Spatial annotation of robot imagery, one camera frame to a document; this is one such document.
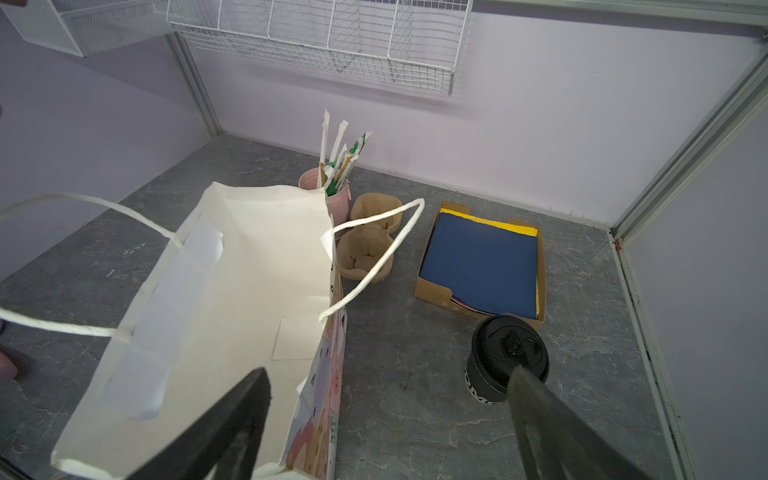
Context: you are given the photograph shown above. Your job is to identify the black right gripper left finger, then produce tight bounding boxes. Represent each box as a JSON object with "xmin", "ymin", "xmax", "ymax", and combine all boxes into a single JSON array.
[{"xmin": 130, "ymin": 367, "xmax": 271, "ymax": 480}]

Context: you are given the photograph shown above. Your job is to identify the wrapped straws bundle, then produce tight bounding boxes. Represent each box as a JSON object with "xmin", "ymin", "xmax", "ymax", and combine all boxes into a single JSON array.
[{"xmin": 316, "ymin": 110, "xmax": 373, "ymax": 197}]

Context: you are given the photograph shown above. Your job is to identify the long white wire basket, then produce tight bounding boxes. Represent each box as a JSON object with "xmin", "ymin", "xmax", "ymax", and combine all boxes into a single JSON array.
[{"xmin": 166, "ymin": 0, "xmax": 473, "ymax": 94}]

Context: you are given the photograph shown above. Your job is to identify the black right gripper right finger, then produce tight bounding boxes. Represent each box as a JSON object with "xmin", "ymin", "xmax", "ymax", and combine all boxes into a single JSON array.
[{"xmin": 507, "ymin": 366, "xmax": 649, "ymax": 479}]

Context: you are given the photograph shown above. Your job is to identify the small white wire basket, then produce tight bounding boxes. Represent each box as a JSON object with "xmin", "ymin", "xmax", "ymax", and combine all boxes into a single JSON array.
[{"xmin": 1, "ymin": 0, "xmax": 173, "ymax": 58}]

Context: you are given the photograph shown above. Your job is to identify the black paper coffee cup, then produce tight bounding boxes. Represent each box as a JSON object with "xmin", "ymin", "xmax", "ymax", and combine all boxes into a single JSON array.
[{"xmin": 464, "ymin": 355, "xmax": 507, "ymax": 405}]

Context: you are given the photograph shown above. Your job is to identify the white cartoon gift bag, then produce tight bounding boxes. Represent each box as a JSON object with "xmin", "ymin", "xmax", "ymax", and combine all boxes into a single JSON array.
[{"xmin": 0, "ymin": 181, "xmax": 426, "ymax": 480}]

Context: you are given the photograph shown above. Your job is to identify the stacked pulp cup carriers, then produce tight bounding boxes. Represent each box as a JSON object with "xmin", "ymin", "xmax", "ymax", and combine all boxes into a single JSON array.
[{"xmin": 336, "ymin": 193, "xmax": 403, "ymax": 280}]

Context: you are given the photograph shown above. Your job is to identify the pink metal straw bucket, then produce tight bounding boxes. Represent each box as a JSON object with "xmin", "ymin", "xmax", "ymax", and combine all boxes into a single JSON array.
[{"xmin": 298, "ymin": 167, "xmax": 352, "ymax": 225}]

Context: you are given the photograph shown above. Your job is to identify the blue napkin stack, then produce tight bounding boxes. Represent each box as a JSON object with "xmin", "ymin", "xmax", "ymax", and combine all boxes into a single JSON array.
[{"xmin": 418, "ymin": 212, "xmax": 539, "ymax": 320}]

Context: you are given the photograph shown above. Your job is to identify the black coffee cup lid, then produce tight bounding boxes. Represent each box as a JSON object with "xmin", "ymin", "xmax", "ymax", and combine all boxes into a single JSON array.
[{"xmin": 469, "ymin": 315, "xmax": 550, "ymax": 391}]

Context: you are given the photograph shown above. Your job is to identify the purple pink spatula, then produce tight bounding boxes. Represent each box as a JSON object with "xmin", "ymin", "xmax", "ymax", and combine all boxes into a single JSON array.
[{"xmin": 0, "ymin": 351, "xmax": 18, "ymax": 384}]

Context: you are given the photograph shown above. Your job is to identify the cardboard napkin tray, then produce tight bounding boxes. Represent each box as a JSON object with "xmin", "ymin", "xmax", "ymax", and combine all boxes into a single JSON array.
[{"xmin": 413, "ymin": 200, "xmax": 547, "ymax": 332}]

